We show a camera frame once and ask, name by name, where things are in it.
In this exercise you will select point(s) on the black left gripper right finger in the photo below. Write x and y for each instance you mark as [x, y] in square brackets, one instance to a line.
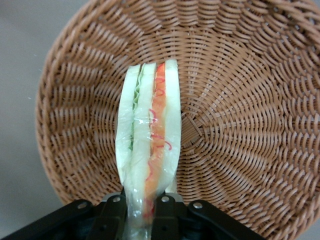
[170, 220]

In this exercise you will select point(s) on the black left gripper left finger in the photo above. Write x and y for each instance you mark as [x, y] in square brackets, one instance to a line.
[110, 220]

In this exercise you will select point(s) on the triangle sandwich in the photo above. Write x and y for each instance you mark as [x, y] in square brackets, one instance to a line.
[140, 125]

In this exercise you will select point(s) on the brown wicker basket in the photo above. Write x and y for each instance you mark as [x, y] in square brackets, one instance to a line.
[237, 100]

